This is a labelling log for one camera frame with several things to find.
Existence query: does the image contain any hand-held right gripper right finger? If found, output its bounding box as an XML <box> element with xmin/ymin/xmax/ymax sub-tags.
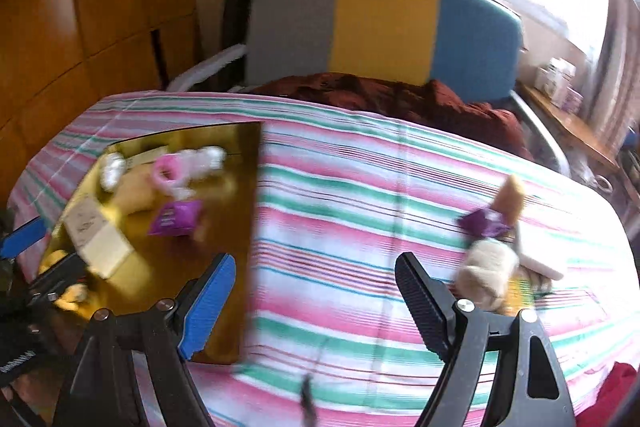
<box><xmin>395</xmin><ymin>252</ymin><xmax>578</xmax><ymax>427</ymax></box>

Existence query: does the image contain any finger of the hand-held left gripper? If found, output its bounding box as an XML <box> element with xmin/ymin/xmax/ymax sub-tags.
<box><xmin>0</xmin><ymin>216</ymin><xmax>48</xmax><ymax>260</ymax></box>
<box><xmin>27</xmin><ymin>249</ymin><xmax>88</xmax><ymax>303</ymax></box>

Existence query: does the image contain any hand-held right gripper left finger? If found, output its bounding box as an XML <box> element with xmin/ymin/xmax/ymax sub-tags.
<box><xmin>52</xmin><ymin>253</ymin><xmax>237</xmax><ymax>427</ymax></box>

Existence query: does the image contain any white cardboard box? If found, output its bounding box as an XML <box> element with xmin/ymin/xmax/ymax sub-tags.
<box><xmin>60</xmin><ymin>197</ymin><xmax>135</xmax><ymax>279</ymax></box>

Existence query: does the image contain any gold metal tin box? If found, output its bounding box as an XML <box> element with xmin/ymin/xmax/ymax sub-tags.
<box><xmin>32</xmin><ymin>121</ymin><xmax>265</xmax><ymax>365</ymax></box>

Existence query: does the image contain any purple snack packet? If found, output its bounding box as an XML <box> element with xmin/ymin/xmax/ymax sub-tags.
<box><xmin>457</xmin><ymin>207</ymin><xmax>513</xmax><ymax>239</ymax></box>
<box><xmin>146</xmin><ymin>199</ymin><xmax>203</xmax><ymax>239</ymax></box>

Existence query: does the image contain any green-edged snack packet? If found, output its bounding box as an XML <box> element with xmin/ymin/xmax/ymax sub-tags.
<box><xmin>505</xmin><ymin>277</ymin><xmax>553</xmax><ymax>313</ymax></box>

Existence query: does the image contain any white cloth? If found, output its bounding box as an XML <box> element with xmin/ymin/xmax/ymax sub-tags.
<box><xmin>99</xmin><ymin>152</ymin><xmax>132</xmax><ymax>192</ymax></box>

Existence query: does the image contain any yellow sponge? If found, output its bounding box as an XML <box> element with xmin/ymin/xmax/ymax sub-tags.
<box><xmin>492</xmin><ymin>174</ymin><xmax>526</xmax><ymax>225</ymax></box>

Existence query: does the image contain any pink and white toy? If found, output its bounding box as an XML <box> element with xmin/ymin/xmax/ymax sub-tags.
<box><xmin>152</xmin><ymin>146</ymin><xmax>226</xmax><ymax>200</ymax></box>

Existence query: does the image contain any dark red blanket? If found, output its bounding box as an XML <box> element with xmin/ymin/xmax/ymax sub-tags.
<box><xmin>250</xmin><ymin>74</ymin><xmax>533</xmax><ymax>160</ymax></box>

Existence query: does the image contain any red garment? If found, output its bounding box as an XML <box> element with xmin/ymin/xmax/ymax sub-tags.
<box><xmin>575</xmin><ymin>361</ymin><xmax>638</xmax><ymax>427</ymax></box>

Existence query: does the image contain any wooden side table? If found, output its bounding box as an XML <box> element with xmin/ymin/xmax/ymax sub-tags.
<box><xmin>517</xmin><ymin>82</ymin><xmax>621</xmax><ymax>172</ymax></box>

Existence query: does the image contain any wooden wardrobe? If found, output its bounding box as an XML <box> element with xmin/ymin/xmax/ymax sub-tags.
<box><xmin>0</xmin><ymin>0</ymin><xmax>201</xmax><ymax>188</ymax></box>

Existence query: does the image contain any white carton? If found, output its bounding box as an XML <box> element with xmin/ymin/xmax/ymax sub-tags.
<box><xmin>547</xmin><ymin>57</ymin><xmax>576</xmax><ymax>102</ymax></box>

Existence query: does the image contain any grey yellow blue chair back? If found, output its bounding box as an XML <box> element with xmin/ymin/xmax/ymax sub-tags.
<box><xmin>245</xmin><ymin>0</ymin><xmax>523</xmax><ymax>102</ymax></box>

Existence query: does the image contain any patterned curtain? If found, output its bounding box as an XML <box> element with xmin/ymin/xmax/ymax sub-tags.
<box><xmin>590</xmin><ymin>0</ymin><xmax>640</xmax><ymax>152</ymax></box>

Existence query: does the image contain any grey bed rail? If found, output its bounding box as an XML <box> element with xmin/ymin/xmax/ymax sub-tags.
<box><xmin>510</xmin><ymin>89</ymin><xmax>571</xmax><ymax>175</ymax></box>

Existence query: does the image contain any white bed rail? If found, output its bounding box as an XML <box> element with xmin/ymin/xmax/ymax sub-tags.
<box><xmin>166</xmin><ymin>44</ymin><xmax>248</xmax><ymax>92</ymax></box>

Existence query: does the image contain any black post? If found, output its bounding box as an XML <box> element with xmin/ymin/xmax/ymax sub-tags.
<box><xmin>222</xmin><ymin>0</ymin><xmax>266</xmax><ymax>90</ymax></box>

